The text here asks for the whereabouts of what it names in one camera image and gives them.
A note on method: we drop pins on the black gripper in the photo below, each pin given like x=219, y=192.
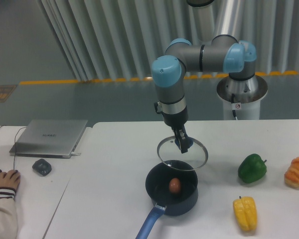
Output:
x=176, y=121

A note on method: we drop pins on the glass pot lid blue knob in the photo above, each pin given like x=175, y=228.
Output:
x=169, y=152

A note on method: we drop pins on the striped cream sleeve forearm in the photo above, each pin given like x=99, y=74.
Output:
x=8, y=215

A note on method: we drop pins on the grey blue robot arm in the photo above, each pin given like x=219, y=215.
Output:
x=226, y=53

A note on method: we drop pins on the person's hand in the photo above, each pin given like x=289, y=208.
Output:
x=10, y=180

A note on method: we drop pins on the brown egg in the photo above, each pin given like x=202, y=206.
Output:
x=175, y=186

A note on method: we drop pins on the dark blue saucepan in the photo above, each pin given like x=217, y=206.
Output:
x=164, y=202

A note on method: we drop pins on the green bell pepper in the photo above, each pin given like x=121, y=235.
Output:
x=252, y=169

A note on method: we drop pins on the yellow bell pepper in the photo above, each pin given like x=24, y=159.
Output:
x=245, y=213

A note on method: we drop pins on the orange croissant bread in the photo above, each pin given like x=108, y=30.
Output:
x=291, y=176

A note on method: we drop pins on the silver laptop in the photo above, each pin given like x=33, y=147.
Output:
x=51, y=138

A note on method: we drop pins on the dark earbuds case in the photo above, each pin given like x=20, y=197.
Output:
x=42, y=167

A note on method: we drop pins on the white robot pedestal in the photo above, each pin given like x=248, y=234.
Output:
x=241, y=100

